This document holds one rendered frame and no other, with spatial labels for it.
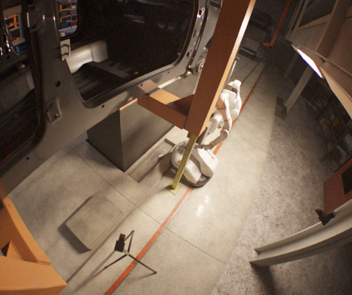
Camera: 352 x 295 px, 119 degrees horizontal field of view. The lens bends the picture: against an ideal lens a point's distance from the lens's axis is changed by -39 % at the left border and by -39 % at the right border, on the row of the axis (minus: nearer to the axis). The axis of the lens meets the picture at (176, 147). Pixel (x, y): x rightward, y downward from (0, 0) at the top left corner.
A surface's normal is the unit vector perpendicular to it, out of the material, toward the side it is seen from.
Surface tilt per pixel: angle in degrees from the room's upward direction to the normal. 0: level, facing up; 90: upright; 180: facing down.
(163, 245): 0
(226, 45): 90
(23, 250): 0
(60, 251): 0
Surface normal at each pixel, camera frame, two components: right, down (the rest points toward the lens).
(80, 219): 0.19, -0.64
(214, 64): -0.54, 0.57
